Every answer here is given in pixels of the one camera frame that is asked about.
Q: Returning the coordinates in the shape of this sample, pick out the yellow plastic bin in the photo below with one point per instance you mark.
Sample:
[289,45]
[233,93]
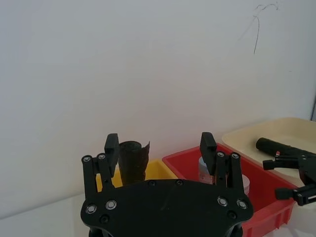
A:
[158,170]

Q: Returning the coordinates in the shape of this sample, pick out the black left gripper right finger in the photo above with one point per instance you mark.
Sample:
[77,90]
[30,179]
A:
[208,158]

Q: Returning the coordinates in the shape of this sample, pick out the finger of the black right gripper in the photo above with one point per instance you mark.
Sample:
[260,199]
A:
[284,163]
[301,195]

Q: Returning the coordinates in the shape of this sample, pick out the red plastic bin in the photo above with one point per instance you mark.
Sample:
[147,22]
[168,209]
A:
[261,192]

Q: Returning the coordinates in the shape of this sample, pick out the black rolled sheet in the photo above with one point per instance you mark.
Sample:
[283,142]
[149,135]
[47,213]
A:
[133,165]

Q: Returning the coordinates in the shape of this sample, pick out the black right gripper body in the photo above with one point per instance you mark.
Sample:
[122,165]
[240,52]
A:
[308,170]

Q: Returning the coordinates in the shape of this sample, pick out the white round container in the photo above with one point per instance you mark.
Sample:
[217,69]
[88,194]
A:
[246,184]

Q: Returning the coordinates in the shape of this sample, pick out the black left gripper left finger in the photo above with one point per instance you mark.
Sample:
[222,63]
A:
[111,153]

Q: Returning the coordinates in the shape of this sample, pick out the cream plastic tray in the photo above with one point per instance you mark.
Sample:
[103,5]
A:
[276,128]

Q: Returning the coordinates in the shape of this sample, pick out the black cylindrical tool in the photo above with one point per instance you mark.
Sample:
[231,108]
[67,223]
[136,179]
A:
[274,145]

